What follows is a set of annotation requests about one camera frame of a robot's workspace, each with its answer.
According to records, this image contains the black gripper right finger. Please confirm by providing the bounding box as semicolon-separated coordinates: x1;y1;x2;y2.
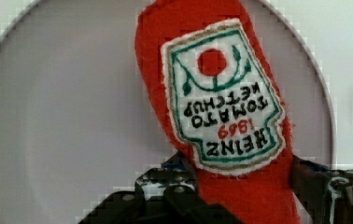
291;156;353;224

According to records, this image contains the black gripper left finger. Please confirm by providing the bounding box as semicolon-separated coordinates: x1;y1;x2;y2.
78;153;243;224

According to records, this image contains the red plush ketchup bottle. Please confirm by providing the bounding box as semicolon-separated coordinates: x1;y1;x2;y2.
135;0;300;224

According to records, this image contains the lilac round plate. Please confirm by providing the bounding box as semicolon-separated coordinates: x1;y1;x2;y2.
0;0;337;224

